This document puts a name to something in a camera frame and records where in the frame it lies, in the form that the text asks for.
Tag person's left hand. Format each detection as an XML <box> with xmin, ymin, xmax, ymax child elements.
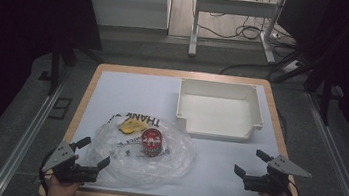
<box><xmin>45</xmin><ymin>172</ymin><xmax>85</xmax><ymax>196</ymax></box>

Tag white plastic bin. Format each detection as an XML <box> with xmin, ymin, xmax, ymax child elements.
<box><xmin>172</xmin><ymin>76</ymin><xmax>270</xmax><ymax>147</ymax></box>

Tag white metal stand frame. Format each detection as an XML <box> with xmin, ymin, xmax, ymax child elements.
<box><xmin>186</xmin><ymin>0</ymin><xmax>289</xmax><ymax>69</ymax></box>

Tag white power strip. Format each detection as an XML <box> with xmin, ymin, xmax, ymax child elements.
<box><xmin>280</xmin><ymin>57</ymin><xmax>303</xmax><ymax>76</ymax></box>

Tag red candy jar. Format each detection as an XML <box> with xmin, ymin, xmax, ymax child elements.
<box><xmin>138</xmin><ymin>126</ymin><xmax>166</xmax><ymax>159</ymax></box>

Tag black floor cables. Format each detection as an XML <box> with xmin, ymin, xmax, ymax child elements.
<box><xmin>182</xmin><ymin>0</ymin><xmax>309</xmax><ymax>85</ymax></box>

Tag black stand legs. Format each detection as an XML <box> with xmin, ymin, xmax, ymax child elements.
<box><xmin>45</xmin><ymin>37</ymin><xmax>107</xmax><ymax>103</ymax></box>
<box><xmin>267</xmin><ymin>48</ymin><xmax>349</xmax><ymax>129</ymax></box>

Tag white cabinet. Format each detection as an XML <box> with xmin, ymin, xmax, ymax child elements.
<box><xmin>80</xmin><ymin>0</ymin><xmax>172</xmax><ymax>35</ymax></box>

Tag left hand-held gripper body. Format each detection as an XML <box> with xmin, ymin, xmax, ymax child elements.
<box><xmin>39</xmin><ymin>138</ymin><xmax>104</xmax><ymax>188</ymax></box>

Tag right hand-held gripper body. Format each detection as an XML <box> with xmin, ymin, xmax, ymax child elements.
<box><xmin>240</xmin><ymin>150</ymin><xmax>315</xmax><ymax>196</ymax></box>

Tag clear printed plastic bag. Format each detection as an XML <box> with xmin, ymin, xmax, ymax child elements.
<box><xmin>83</xmin><ymin>107</ymin><xmax>201</xmax><ymax>196</ymax></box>

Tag yellow snack packet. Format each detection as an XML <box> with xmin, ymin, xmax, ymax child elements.
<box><xmin>117</xmin><ymin>116</ymin><xmax>149</xmax><ymax>138</ymax></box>

